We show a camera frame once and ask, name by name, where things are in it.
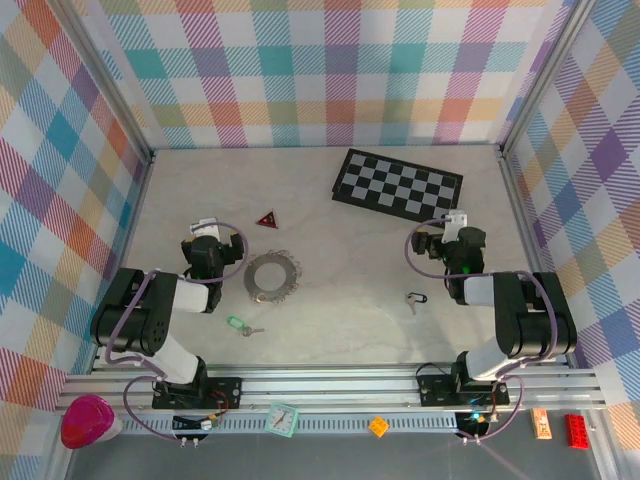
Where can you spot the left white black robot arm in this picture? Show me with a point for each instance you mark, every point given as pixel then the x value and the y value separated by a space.
pixel 165 300

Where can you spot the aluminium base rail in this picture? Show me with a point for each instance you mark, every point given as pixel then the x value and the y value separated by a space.
pixel 325 385

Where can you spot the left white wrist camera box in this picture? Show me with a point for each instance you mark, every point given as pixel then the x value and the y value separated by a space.
pixel 207 230

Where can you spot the key with black tag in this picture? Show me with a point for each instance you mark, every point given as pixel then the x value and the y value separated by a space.
pixel 411 302

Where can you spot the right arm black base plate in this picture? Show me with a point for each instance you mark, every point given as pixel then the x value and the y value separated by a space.
pixel 435 390

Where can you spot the orange toy brick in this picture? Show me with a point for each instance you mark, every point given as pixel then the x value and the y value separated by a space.
pixel 378 426

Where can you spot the red black triangle piece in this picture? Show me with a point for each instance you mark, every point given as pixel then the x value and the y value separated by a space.
pixel 267 220

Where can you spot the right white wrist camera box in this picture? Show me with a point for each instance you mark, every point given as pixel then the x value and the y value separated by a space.
pixel 457 222

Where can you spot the aluminium side rail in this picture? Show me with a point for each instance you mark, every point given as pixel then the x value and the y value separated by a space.
pixel 526 225
pixel 123 260

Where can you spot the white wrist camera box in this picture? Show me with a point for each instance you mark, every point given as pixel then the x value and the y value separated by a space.
pixel 457 222
pixel 207 230

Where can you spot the aluminium frame post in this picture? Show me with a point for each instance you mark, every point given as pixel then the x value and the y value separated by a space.
pixel 547 75
pixel 112 90

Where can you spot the red toy brick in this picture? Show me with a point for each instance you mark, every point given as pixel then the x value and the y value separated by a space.
pixel 577 430

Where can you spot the pink plastic cup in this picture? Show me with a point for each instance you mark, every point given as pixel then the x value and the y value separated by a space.
pixel 87 420

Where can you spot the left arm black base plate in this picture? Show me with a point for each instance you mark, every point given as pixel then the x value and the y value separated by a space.
pixel 225 395

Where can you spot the black grey checkerboard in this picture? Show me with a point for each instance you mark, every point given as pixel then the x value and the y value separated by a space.
pixel 395 185

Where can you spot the teal square alarm clock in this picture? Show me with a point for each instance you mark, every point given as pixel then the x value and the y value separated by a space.
pixel 281 421

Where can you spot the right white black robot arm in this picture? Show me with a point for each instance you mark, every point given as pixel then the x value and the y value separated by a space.
pixel 530 310

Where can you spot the key with green tag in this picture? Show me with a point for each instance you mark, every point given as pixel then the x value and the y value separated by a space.
pixel 233 321

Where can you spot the metal disc with key rings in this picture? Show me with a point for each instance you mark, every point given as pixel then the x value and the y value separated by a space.
pixel 250 277

